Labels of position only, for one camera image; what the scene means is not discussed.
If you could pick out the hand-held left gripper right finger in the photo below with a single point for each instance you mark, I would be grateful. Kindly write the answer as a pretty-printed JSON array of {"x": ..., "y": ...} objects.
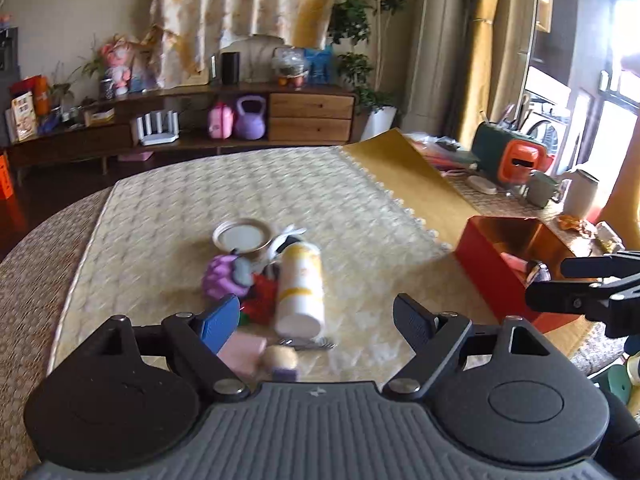
[{"x": 411, "y": 321}]

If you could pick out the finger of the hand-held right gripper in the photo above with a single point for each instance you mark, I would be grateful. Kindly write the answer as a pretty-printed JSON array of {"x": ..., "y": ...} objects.
[
  {"x": 565, "y": 297},
  {"x": 600, "y": 266}
]

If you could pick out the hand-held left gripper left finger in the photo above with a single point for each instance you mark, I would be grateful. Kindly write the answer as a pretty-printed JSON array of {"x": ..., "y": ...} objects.
[{"x": 220, "y": 322}]

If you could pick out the pink block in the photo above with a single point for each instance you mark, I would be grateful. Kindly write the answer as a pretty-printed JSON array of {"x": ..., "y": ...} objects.
[{"x": 245, "y": 352}]

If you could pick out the purple haired doll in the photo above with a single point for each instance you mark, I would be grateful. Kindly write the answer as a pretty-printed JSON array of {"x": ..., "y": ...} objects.
[{"x": 222, "y": 275}]

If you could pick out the red toy with green cap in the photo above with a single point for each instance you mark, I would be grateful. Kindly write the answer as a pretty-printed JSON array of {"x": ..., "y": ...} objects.
[{"x": 262, "y": 297}]

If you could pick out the pink silver tube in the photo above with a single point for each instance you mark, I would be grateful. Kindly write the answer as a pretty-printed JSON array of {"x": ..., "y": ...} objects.
[{"x": 520, "y": 262}]

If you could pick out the small purple block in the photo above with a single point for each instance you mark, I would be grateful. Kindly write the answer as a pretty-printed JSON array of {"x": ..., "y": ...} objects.
[{"x": 285, "y": 375}]

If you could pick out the white yellow can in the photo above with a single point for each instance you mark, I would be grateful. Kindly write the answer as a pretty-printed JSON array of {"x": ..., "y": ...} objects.
[{"x": 300, "y": 290}]

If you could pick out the red tin box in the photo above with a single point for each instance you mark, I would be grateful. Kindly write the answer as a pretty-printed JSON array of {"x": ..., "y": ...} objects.
[{"x": 480, "y": 265}]

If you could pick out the white sunglasses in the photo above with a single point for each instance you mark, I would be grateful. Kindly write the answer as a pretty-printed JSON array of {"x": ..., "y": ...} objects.
[{"x": 286, "y": 234}]

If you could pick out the orange snack wrapper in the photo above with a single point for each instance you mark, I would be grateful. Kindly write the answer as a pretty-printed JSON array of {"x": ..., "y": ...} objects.
[{"x": 575, "y": 224}]

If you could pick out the round metal lid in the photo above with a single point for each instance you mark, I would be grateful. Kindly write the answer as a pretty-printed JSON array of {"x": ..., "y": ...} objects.
[{"x": 242, "y": 235}]

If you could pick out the metal utensil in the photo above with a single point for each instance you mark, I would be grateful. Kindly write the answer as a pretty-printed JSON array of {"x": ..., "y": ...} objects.
[{"x": 312, "y": 345}]

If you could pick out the pale green mug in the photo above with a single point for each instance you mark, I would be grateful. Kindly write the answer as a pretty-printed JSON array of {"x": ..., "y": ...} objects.
[{"x": 541, "y": 190}]

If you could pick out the cream quilted table mat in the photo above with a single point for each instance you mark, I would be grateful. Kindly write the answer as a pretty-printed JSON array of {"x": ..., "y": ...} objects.
[{"x": 175, "y": 210}]

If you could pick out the yellow table runner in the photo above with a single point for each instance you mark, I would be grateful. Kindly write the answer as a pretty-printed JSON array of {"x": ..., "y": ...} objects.
[{"x": 410, "y": 180}]

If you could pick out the washing machine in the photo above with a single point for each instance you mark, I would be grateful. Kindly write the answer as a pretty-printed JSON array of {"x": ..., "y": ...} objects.
[{"x": 550, "y": 132}]

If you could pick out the green orange desk organizer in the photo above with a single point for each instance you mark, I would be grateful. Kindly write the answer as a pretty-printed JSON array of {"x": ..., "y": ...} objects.
[{"x": 487, "y": 147}]

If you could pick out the stack of books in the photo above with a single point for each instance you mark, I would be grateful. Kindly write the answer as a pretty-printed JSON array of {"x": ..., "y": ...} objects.
[{"x": 440, "y": 155}]

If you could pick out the pink flat box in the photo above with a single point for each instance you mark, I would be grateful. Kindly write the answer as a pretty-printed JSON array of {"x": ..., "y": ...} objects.
[{"x": 135, "y": 156}]

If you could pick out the beige lace tablecloth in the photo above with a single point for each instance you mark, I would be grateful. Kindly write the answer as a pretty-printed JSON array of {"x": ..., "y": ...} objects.
[{"x": 30, "y": 280}]

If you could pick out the white router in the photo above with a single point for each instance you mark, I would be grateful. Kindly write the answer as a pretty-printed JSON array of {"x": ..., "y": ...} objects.
[{"x": 157, "y": 132}]

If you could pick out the pink toy case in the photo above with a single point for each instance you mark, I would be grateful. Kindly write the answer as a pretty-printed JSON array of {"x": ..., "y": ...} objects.
[{"x": 221, "y": 121}]

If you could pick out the purple kettlebell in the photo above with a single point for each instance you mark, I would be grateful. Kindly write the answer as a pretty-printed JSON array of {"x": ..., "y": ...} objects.
[{"x": 249, "y": 122}]

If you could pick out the white plant pot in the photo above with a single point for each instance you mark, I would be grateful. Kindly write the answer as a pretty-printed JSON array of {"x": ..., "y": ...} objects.
[{"x": 380, "y": 120}]

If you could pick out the wooden drawer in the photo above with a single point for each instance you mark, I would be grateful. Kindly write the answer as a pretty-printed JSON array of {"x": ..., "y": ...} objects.
[
  {"x": 310, "y": 106},
  {"x": 310, "y": 130}
]

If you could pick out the dark wooden cabinet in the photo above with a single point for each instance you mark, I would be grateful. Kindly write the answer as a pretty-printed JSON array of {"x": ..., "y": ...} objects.
[{"x": 75, "y": 142}]

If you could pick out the yellow curtain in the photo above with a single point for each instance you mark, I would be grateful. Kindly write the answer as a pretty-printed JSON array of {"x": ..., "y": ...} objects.
[{"x": 495, "y": 60}]

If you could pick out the yellow cardboard box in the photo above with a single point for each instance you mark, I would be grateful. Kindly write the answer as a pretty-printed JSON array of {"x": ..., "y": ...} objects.
[{"x": 98, "y": 117}]

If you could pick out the black speaker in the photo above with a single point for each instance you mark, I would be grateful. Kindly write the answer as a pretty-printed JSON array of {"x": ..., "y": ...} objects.
[{"x": 230, "y": 67}]

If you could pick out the orange crate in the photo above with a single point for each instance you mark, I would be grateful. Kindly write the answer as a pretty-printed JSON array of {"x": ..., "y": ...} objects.
[{"x": 5, "y": 177}]

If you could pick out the beige standing air conditioner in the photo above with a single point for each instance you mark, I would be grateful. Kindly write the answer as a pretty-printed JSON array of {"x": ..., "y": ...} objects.
[{"x": 440, "y": 60}]

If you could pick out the tall green plant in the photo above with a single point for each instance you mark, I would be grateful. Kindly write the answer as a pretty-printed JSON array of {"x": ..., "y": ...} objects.
[{"x": 355, "y": 65}]

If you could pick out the clear plastic fruit bag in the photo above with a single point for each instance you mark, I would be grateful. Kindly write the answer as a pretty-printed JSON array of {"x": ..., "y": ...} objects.
[{"x": 290, "y": 65}]

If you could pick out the blue bag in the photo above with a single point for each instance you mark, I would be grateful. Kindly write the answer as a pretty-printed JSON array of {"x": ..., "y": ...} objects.
[{"x": 320, "y": 65}]

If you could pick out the white marbled board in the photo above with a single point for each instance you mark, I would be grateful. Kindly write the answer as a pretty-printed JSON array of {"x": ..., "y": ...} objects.
[{"x": 260, "y": 52}]

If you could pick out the pink plush doll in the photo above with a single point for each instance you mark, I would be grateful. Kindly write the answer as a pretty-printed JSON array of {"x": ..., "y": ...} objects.
[{"x": 117, "y": 62}]

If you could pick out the small potted plant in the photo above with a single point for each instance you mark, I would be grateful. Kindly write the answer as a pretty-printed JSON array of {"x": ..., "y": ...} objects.
[{"x": 97, "y": 65}]

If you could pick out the printed snack box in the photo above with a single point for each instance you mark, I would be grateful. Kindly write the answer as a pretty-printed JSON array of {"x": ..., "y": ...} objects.
[{"x": 24, "y": 115}]

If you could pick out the red orange packet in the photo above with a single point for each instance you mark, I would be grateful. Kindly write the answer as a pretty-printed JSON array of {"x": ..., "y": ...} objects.
[{"x": 41, "y": 95}]

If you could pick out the floral cream cloth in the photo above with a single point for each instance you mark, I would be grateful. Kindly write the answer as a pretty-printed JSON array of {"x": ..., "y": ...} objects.
[{"x": 225, "y": 5}]

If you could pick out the black coffee machine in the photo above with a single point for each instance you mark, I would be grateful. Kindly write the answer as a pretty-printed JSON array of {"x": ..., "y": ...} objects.
[{"x": 9, "y": 50}]

